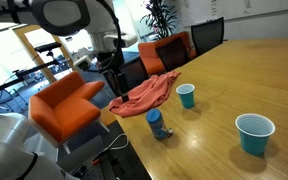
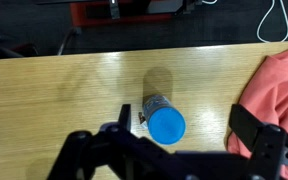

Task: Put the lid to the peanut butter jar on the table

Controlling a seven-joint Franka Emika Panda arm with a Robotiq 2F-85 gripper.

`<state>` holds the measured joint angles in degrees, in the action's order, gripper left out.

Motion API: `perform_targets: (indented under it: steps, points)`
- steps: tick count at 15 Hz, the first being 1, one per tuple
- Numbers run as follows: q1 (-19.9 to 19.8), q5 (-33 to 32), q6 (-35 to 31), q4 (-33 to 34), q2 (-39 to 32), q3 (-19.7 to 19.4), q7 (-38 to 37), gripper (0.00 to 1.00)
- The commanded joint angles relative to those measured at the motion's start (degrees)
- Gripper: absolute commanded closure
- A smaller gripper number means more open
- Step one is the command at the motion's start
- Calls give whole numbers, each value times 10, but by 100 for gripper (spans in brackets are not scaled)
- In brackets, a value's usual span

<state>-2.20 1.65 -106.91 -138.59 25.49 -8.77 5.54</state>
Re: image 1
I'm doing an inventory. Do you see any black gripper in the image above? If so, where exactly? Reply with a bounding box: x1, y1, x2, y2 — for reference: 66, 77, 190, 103
103, 70, 129, 102

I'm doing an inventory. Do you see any peanut butter jar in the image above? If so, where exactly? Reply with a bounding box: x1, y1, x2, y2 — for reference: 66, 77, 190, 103
147, 116, 174, 140

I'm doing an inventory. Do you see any orange armchair near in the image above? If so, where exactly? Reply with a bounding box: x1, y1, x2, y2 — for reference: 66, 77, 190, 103
28, 71, 109, 154

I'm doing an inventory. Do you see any black camera tripod rig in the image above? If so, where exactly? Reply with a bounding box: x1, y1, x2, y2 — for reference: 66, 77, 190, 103
0, 41, 68, 113

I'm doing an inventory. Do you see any salmon pink cloth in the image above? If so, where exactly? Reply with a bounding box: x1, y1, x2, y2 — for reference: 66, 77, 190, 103
109, 70, 181, 117

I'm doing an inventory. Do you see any blue jar lid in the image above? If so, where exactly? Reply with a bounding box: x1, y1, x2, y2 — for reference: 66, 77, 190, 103
146, 109, 162, 123

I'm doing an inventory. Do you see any orange armchair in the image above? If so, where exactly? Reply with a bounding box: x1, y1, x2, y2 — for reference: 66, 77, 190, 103
28, 71, 109, 154
138, 31, 197, 75

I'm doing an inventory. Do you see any black mesh office chair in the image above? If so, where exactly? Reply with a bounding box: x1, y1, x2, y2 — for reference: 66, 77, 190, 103
191, 17, 224, 56

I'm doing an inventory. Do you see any orange armchair far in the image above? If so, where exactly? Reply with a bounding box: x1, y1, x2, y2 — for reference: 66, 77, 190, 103
138, 31, 197, 75

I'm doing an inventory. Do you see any green potted plant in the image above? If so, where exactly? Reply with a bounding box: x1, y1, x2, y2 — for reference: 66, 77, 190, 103
140, 0, 177, 40

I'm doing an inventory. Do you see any white whiteboard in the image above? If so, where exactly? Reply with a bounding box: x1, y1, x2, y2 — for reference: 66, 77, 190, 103
180, 0, 288, 26

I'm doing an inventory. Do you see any dark mesh chair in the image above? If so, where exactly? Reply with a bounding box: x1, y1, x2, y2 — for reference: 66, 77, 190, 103
156, 38, 189, 72

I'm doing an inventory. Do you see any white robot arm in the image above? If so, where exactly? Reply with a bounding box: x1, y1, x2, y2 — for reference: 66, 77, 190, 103
0, 0, 118, 180

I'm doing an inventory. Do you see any small blue cup far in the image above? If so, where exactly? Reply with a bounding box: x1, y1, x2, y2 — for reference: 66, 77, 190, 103
176, 84, 195, 109

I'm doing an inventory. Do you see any large blue cup near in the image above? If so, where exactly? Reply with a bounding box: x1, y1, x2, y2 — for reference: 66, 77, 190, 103
235, 113, 276, 156

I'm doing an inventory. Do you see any white cable on floor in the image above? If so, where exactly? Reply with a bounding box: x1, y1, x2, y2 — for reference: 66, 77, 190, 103
98, 133, 130, 159

